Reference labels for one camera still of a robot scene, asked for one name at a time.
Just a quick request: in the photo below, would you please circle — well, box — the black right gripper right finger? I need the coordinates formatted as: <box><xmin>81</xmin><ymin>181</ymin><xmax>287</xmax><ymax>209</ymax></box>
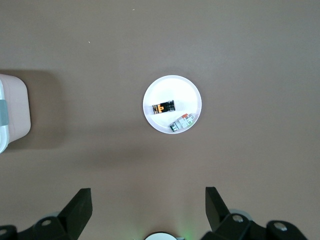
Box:
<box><xmin>199</xmin><ymin>186</ymin><xmax>310</xmax><ymax>240</ymax></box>

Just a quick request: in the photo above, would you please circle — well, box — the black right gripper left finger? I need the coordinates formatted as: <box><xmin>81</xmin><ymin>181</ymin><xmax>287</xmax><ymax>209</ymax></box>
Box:
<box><xmin>0</xmin><ymin>187</ymin><xmax>94</xmax><ymax>240</ymax></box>

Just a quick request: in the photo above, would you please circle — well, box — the black and orange switch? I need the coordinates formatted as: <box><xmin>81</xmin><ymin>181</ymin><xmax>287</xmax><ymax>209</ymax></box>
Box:
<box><xmin>151</xmin><ymin>99</ymin><xmax>176</xmax><ymax>116</ymax></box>

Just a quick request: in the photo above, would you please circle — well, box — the white lidded pink box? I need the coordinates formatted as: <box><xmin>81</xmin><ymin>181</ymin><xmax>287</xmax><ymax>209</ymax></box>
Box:
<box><xmin>0</xmin><ymin>73</ymin><xmax>32</xmax><ymax>155</ymax></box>

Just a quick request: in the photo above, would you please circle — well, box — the pale pink round plate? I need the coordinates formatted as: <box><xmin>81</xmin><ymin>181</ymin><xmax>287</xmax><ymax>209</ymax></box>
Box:
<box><xmin>142</xmin><ymin>74</ymin><xmax>203</xmax><ymax>135</ymax></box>

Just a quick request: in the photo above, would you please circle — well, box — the white and grey switch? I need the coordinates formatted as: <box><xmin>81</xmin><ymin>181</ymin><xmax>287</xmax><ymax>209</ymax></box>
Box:
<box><xmin>169</xmin><ymin>112</ymin><xmax>197</xmax><ymax>133</ymax></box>

